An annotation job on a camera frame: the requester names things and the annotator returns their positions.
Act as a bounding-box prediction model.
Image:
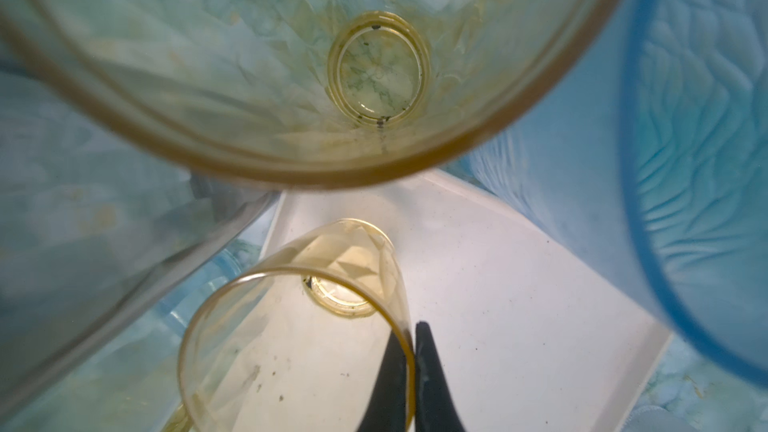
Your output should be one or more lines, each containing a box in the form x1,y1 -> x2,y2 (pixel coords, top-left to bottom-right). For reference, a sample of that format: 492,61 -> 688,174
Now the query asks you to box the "grey glass rear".
1,71 -> 278,418

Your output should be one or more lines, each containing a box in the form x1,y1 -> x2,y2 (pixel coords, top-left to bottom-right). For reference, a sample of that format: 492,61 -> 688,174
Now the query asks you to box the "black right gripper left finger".
357,333 -> 407,432

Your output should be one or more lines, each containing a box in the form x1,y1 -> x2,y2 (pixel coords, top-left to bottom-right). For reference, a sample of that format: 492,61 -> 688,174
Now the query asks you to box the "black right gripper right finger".
415,321 -> 465,432

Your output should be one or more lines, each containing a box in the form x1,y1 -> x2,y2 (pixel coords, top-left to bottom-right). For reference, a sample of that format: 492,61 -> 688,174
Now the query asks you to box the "tall blue glass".
465,0 -> 767,386

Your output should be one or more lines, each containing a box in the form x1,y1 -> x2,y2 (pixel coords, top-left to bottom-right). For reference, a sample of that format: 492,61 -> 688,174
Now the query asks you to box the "pale pink rectangular tray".
242,170 -> 670,431

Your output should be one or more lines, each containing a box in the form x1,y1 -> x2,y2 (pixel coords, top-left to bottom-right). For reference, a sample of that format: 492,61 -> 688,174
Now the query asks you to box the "small amber glass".
178,219 -> 415,431

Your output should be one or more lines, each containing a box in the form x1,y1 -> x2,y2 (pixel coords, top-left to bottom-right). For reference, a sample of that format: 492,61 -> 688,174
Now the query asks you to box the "tall amber glass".
1,0 -> 619,189

